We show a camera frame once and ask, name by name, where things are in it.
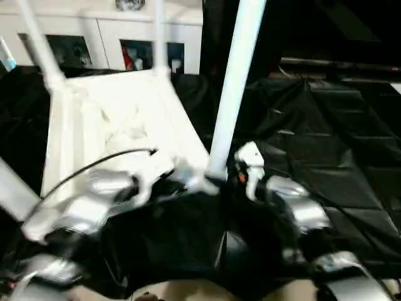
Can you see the red bottle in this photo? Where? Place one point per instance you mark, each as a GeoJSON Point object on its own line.
{"type": "Point", "coordinates": [127, 58]}

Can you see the black mat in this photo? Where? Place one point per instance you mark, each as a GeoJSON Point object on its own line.
{"type": "Point", "coordinates": [329, 141]}

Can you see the large black case yellow label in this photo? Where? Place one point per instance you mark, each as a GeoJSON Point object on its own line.
{"type": "Point", "coordinates": [216, 31]}

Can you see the white flat panel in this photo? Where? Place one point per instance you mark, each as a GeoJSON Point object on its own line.
{"type": "Point", "coordinates": [395, 86]}

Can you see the white cabinet with glass doors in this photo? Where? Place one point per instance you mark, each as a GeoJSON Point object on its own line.
{"type": "Point", "coordinates": [94, 25]}

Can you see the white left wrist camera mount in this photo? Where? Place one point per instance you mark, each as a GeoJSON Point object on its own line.
{"type": "Point", "coordinates": [147, 178]}

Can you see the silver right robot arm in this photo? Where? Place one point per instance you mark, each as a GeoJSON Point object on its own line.
{"type": "Point", "coordinates": [307, 210]}

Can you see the grey metal bar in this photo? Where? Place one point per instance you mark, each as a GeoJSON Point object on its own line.
{"type": "Point", "coordinates": [344, 63]}

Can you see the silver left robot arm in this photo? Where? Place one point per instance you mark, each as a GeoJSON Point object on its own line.
{"type": "Point", "coordinates": [87, 203]}

